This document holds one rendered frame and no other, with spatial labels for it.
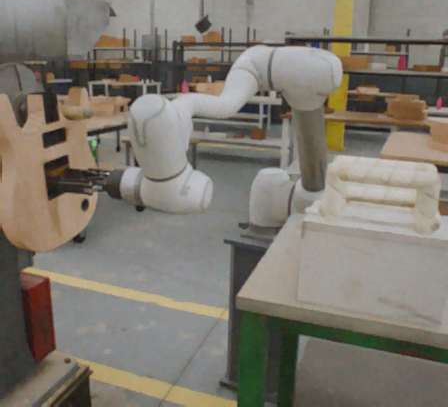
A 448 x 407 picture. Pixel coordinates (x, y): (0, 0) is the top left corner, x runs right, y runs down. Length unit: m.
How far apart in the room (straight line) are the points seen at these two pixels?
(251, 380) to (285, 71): 0.83
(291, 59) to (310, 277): 0.68
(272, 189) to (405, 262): 0.99
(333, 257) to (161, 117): 0.42
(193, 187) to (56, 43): 0.44
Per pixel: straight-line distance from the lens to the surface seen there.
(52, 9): 1.12
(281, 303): 0.95
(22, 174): 1.15
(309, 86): 1.37
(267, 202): 1.81
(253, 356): 1.04
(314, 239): 0.89
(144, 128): 0.92
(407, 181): 0.86
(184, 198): 1.01
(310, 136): 1.52
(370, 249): 0.89
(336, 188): 0.87
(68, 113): 1.28
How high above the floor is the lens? 1.39
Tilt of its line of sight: 15 degrees down
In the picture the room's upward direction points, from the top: 1 degrees clockwise
